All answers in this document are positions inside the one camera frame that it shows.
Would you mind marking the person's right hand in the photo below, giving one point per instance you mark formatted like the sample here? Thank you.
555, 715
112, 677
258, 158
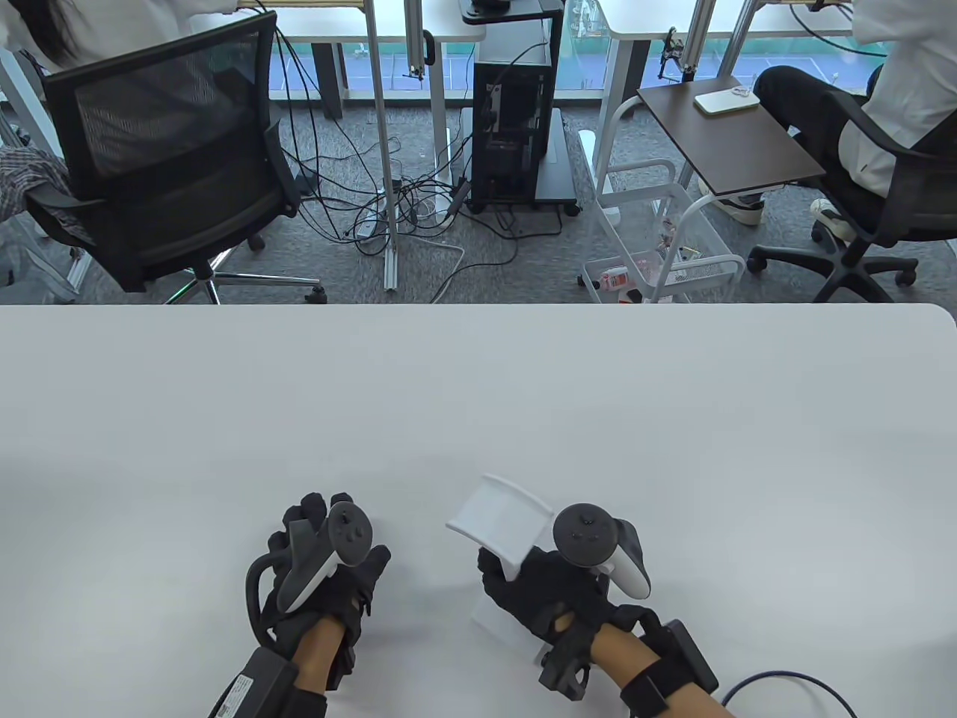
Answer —
549, 594

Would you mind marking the person's left hand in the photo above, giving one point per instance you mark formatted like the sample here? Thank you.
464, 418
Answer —
351, 598

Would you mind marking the person's left thumb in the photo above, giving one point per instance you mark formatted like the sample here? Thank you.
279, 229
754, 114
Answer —
378, 562

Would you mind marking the person's right thumb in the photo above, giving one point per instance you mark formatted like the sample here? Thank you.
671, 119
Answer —
493, 574

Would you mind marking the white plastic tray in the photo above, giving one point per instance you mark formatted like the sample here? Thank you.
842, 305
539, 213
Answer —
499, 520

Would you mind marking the person's left forearm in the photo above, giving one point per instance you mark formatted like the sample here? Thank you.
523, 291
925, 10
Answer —
320, 647

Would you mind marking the person's right forearm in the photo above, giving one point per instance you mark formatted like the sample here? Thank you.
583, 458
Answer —
650, 673

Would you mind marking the white and black left controller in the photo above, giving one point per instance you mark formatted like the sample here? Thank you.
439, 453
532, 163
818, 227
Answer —
329, 557

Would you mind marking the white and black controller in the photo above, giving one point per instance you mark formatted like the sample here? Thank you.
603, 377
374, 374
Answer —
598, 542
329, 557

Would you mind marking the white and black right controller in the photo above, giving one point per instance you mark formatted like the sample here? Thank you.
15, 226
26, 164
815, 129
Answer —
598, 542

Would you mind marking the white power strip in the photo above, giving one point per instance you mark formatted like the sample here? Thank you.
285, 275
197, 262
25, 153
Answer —
371, 217

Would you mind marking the black rolling computer stand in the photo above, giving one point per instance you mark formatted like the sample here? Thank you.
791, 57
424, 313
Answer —
553, 179

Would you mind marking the black computer tower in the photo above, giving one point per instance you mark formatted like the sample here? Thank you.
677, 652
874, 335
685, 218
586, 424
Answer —
508, 127

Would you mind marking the black mesh office chair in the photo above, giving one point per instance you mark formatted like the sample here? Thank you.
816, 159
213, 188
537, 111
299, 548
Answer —
172, 164

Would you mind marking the brown side table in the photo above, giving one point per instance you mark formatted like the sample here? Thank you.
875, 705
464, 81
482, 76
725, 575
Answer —
729, 138

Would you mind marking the plaid cloth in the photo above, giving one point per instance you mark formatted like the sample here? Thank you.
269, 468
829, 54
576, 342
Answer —
30, 183

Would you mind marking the white flat device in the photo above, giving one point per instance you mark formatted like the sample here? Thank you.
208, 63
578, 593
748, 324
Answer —
725, 101

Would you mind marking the black office chair with armrests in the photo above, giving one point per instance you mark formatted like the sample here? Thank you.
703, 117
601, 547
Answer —
875, 194

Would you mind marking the white desk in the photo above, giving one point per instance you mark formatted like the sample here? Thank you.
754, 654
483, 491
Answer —
359, 22
673, 19

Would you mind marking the black right wrist bracket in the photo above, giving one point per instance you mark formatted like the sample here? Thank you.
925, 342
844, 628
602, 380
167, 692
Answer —
566, 669

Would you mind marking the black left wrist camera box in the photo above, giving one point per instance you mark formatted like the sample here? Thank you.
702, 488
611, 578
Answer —
254, 684

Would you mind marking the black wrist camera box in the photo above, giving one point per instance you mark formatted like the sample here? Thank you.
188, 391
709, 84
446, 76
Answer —
688, 654
254, 684

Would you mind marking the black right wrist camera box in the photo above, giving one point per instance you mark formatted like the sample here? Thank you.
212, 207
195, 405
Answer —
688, 654

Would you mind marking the aluminium frame post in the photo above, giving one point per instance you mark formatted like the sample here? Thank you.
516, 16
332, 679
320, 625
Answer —
383, 149

